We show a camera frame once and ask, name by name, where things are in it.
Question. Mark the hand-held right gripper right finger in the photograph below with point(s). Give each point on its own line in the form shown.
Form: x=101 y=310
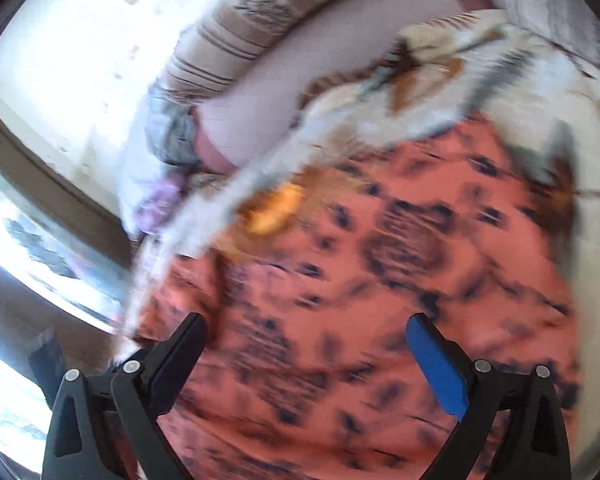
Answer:
x=437 y=370

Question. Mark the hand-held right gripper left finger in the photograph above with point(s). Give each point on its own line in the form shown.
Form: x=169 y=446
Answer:
x=179 y=360

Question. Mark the orange floral pillow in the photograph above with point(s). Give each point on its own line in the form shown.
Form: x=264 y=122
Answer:
x=330 y=285

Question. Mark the purple crumpled cloth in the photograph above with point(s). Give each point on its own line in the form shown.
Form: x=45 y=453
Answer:
x=157 y=202

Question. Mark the light blue cloth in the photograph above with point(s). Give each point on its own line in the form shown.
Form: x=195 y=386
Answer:
x=130 y=180

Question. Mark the grey crumpled cloth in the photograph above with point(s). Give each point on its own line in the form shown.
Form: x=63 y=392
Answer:
x=175 y=130

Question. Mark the cream leaf-printed blanket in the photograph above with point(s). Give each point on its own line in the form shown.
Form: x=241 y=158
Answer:
x=505 y=90

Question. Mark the pink pillow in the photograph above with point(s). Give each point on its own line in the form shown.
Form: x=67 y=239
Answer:
x=330 y=45

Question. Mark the beige striped pillow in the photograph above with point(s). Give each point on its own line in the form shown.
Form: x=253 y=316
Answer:
x=260 y=15

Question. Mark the white striped cloth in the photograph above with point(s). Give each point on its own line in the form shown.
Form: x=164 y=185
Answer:
x=545 y=0

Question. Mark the brown wooden frame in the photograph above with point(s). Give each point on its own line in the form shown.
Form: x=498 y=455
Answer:
x=55 y=175

